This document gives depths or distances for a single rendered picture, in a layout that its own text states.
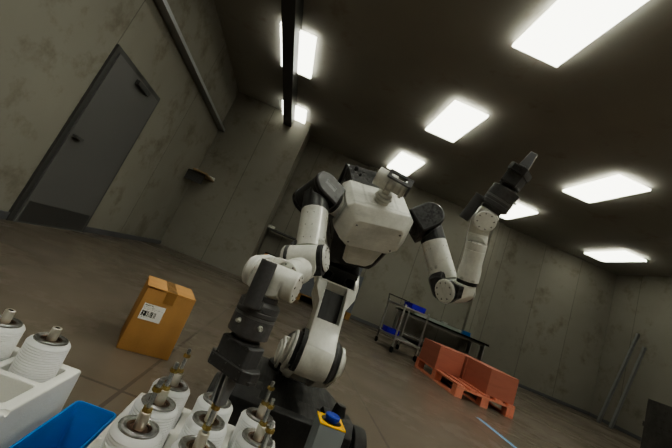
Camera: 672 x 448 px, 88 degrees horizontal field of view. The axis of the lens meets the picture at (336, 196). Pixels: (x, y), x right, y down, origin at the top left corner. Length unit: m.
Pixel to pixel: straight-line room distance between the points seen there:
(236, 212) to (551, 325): 9.16
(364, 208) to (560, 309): 11.31
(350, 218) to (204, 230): 7.40
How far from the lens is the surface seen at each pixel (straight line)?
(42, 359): 1.14
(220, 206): 8.47
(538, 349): 11.96
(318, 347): 1.25
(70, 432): 1.26
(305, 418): 1.42
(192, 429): 0.95
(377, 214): 1.19
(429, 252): 1.30
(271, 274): 0.73
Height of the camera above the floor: 0.63
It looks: 13 degrees up
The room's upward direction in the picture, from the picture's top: 22 degrees clockwise
